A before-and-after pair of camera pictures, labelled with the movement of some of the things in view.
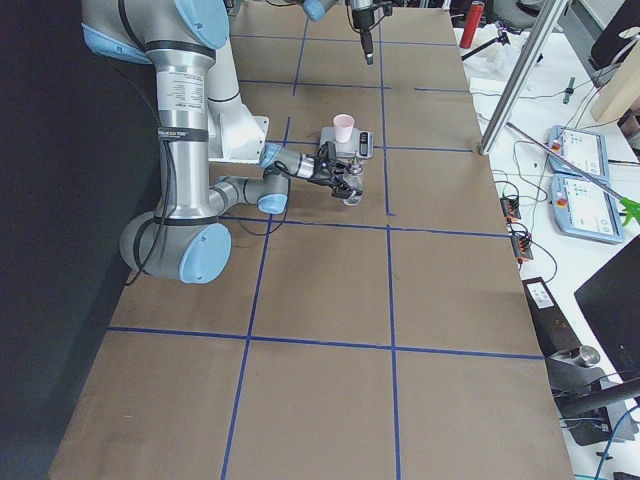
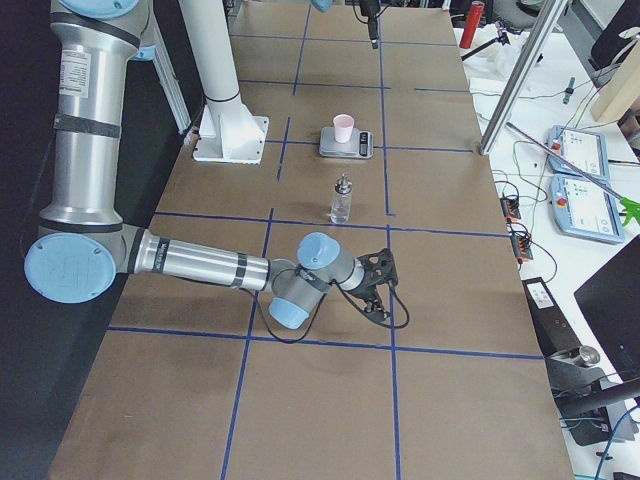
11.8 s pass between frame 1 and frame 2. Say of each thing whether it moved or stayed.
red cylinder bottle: stayed
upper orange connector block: stayed
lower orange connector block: stayed
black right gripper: moved
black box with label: stayed
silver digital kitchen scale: stayed
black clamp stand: stayed
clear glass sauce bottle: moved
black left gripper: moved
